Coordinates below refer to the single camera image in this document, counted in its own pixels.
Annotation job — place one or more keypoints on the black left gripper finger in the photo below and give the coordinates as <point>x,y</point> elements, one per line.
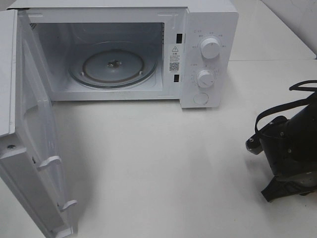
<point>278,189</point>

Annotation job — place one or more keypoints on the round white door button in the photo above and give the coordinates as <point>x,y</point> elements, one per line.
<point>201,98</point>

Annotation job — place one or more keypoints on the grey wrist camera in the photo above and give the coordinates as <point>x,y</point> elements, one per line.
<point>253,145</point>

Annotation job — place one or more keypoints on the white microwave knob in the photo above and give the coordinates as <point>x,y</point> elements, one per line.
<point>210,47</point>
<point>205,78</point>

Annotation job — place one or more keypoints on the white microwave door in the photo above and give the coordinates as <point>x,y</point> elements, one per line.
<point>30,162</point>

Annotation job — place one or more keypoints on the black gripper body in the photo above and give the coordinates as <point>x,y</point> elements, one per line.
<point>291,151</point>

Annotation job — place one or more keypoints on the glass turntable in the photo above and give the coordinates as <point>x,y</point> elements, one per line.
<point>114,64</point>

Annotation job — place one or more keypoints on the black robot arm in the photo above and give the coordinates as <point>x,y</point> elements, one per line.
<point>308,115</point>

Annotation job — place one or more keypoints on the white microwave oven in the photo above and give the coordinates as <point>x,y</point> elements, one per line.
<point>175,28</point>

